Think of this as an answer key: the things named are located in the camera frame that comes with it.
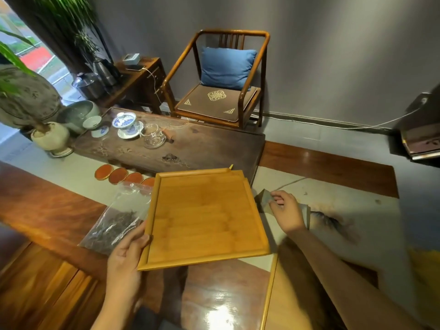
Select yellow cloth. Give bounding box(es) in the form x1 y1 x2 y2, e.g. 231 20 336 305
408 248 440 327

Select long green plant leaves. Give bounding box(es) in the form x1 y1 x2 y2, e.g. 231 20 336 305
0 28 38 97

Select dark cabinet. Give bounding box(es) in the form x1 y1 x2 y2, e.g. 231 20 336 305
388 83 440 162

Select cream plant pot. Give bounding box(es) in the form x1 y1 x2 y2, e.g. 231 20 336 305
30 122 71 152

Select blue cushion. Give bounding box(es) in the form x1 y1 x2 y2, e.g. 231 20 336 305
200 47 258 91

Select cream pot saucer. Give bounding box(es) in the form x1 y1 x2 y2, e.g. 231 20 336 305
47 147 74 158

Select steel kettle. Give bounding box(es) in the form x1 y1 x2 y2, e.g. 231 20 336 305
91 58 119 87

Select clear bag of tea leaves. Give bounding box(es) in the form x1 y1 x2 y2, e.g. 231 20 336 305
78 182 153 256

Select blue white saucer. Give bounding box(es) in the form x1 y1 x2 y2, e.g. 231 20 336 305
118 120 144 140

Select brown embroidered seat cushion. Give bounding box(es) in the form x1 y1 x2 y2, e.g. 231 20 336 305
176 84 259 123

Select dark wooden side table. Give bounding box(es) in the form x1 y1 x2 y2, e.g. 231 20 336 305
99 56 173 116

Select grey green ceramic bowl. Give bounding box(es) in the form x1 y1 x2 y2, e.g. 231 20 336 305
56 100 101 135

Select person's right hand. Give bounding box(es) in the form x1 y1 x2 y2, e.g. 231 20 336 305
269 190 307 235

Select glass pitcher with wooden handle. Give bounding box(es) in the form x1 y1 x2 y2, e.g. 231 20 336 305
140 123 175 149

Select grey cloth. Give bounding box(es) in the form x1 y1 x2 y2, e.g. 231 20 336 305
258 189 312 231

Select blue white lidded gaiwan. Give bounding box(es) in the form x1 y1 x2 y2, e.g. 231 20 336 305
112 112 137 131

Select thin white charger cable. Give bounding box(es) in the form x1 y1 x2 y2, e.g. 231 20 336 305
142 67 165 105

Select dark curtain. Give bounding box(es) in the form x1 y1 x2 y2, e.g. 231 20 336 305
3 0 114 74

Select tall green bamboo plant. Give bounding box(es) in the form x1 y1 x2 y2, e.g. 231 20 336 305
33 0 115 67

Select small white tea cup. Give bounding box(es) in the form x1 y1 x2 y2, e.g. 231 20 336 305
82 115 103 130

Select grey mottled round ornament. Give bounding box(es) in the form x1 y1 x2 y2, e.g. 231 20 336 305
0 64 64 130

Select person's right forearm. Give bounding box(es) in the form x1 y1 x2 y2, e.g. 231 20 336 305
278 227 427 330

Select wooden armchair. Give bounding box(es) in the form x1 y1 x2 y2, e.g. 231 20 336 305
160 29 271 130

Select steel pot with lid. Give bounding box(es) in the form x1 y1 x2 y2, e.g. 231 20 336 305
71 72 106 100

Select dark carved wooden tea board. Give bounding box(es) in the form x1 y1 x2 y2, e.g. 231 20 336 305
70 107 266 187

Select white painted table runner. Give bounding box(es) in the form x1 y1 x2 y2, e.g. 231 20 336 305
0 132 418 308

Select person's left forearm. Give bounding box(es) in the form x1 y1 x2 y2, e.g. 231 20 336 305
91 293 145 330

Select bamboo tea tray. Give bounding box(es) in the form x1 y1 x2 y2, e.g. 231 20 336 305
259 251 346 330
137 167 271 272

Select person's left hand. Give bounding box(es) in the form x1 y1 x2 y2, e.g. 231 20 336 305
106 220 152 302

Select long white wall cable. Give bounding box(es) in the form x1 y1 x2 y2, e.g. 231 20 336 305
250 97 431 132

